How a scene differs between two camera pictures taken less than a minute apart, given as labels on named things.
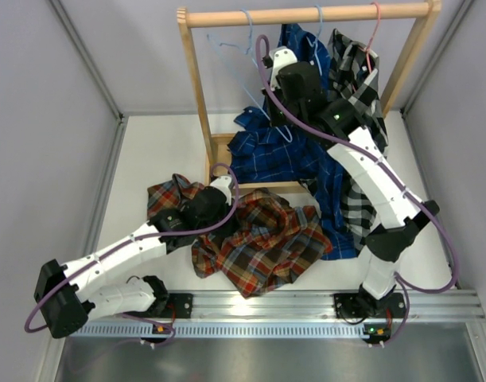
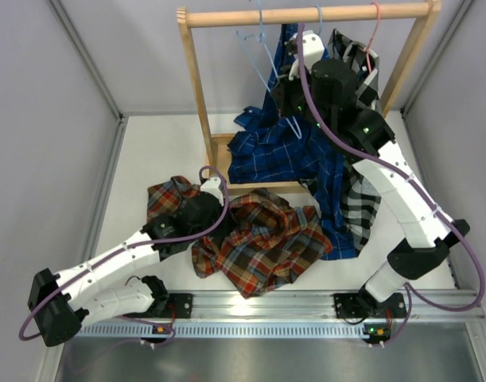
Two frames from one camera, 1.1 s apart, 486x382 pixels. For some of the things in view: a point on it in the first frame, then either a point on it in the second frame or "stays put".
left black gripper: (231, 225) stays put
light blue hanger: (280, 130) to (258, 54)
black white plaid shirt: (354, 76) stays put
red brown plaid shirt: (263, 244) stays put
